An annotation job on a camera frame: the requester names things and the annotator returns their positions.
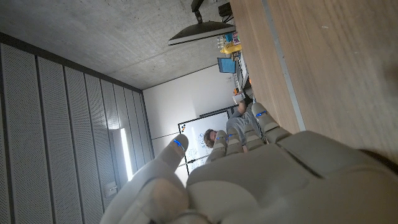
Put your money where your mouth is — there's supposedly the black computer monitor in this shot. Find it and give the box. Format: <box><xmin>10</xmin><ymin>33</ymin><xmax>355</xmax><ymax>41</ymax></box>
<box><xmin>167</xmin><ymin>0</ymin><xmax>236</xmax><ymax>47</ymax></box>

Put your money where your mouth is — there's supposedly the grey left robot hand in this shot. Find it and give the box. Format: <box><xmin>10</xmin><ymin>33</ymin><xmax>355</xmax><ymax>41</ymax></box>
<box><xmin>99</xmin><ymin>101</ymin><xmax>398</xmax><ymax>224</ymax></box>

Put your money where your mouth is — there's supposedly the silver laptop blue screen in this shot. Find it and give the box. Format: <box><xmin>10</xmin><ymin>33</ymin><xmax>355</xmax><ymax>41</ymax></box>
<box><xmin>216</xmin><ymin>57</ymin><xmax>238</xmax><ymax>74</ymax></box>

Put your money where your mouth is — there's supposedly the yellow snack bag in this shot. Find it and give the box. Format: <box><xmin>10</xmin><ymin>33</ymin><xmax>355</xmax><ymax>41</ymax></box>
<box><xmin>220</xmin><ymin>43</ymin><xmax>243</xmax><ymax>55</ymax></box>

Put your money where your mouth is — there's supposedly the seated person grey shirt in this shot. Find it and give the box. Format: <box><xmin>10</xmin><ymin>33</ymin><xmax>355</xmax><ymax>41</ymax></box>
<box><xmin>203</xmin><ymin>93</ymin><xmax>265</xmax><ymax>149</ymax></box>

